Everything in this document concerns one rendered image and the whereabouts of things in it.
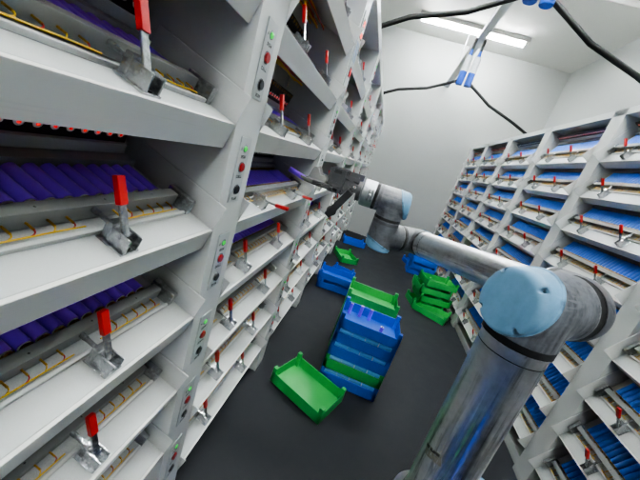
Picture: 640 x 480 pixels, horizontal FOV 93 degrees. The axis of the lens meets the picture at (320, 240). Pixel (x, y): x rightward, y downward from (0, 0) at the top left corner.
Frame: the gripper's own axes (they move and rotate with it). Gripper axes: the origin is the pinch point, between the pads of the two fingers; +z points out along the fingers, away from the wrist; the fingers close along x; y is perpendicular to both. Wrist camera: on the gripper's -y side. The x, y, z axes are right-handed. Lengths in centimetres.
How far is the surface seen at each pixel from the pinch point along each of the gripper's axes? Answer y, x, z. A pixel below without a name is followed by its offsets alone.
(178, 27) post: 22, 55, 13
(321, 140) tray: 14.2, -14.5, 1.3
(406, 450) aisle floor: -97, -8, -74
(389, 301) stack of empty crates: -64, -77, -55
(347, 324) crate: -62, -27, -33
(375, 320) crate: -65, -47, -47
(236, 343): -63, 13, 4
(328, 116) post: 23.0, -14.8, 1.4
